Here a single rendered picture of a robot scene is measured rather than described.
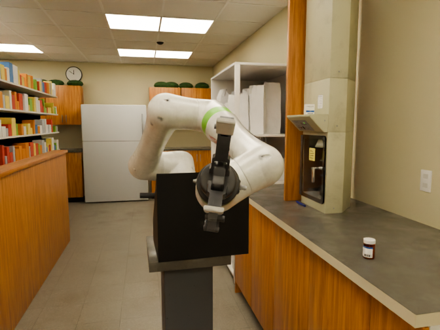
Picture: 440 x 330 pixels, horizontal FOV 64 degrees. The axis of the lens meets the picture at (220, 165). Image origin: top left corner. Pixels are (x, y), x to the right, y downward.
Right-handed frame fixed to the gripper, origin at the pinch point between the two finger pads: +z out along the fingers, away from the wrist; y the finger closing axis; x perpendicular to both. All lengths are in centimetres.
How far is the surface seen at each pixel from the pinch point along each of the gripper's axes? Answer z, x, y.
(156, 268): -85, 19, 27
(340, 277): -91, -53, 21
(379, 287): -63, -55, 20
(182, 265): -87, 10, 25
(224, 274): -302, -17, 50
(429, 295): -58, -68, 20
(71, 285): -283, 121, 76
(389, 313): -64, -59, 28
